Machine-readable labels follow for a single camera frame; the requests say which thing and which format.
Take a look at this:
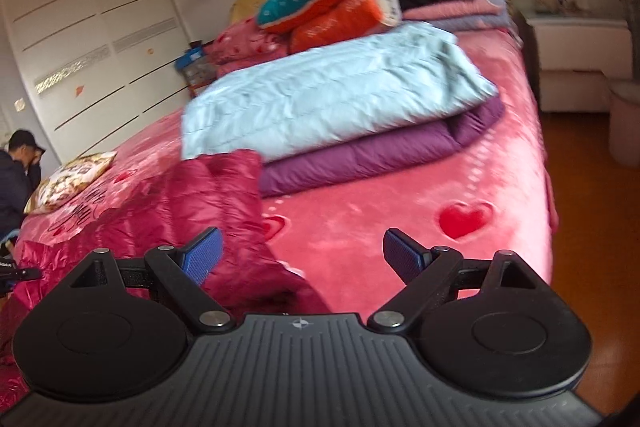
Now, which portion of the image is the pink heart-print blanket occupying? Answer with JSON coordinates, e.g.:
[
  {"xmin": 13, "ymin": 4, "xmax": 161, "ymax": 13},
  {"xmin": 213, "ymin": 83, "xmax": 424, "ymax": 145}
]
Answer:
[{"xmin": 12, "ymin": 24, "xmax": 561, "ymax": 315}]

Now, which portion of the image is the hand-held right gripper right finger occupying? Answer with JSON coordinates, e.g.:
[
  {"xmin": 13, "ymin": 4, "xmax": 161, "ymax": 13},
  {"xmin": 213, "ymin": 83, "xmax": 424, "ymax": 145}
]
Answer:
[{"xmin": 366, "ymin": 228, "xmax": 542, "ymax": 334}]

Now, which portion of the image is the white nightstand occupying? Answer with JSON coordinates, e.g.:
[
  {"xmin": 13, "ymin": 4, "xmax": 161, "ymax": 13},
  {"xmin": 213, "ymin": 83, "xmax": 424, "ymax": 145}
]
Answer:
[{"xmin": 522, "ymin": 14, "xmax": 632, "ymax": 114}]

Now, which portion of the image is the printed cushion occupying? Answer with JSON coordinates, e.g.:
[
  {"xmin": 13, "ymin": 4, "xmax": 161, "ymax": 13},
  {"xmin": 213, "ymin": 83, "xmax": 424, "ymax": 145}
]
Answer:
[{"xmin": 23, "ymin": 151, "xmax": 118, "ymax": 215}]

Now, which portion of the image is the white wardrobe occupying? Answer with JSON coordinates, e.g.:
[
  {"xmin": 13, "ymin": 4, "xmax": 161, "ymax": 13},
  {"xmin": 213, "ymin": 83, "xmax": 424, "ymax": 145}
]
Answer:
[{"xmin": 0, "ymin": 0, "xmax": 202, "ymax": 168}]

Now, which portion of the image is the blue box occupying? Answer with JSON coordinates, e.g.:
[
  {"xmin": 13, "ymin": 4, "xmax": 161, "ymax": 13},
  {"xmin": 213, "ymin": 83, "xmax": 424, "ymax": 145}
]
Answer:
[{"xmin": 174, "ymin": 42, "xmax": 219, "ymax": 98}]

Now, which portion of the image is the red down jacket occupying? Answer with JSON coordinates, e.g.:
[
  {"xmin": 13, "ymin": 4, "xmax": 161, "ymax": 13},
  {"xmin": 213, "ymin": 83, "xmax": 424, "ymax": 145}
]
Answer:
[{"xmin": 0, "ymin": 149, "xmax": 335, "ymax": 413}]

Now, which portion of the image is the purple quilt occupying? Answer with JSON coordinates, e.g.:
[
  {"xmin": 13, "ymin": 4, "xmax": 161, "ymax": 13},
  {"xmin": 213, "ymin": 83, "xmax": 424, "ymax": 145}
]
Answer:
[{"xmin": 257, "ymin": 97, "xmax": 506, "ymax": 199}]

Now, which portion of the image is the red patterned quilt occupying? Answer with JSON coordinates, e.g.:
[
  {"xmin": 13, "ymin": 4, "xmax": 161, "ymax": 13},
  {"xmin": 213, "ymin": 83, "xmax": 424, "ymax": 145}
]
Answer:
[{"xmin": 202, "ymin": 18, "xmax": 301, "ymax": 76}]

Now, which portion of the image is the light blue quilt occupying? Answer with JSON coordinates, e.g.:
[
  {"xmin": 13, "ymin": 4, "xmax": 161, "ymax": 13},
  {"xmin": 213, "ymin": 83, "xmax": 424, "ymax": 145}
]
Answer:
[{"xmin": 180, "ymin": 23, "xmax": 501, "ymax": 161}]

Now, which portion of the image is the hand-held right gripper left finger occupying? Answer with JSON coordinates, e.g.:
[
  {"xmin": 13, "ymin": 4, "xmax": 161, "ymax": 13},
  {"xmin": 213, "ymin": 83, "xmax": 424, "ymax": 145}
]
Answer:
[{"xmin": 67, "ymin": 227, "xmax": 237, "ymax": 334}]

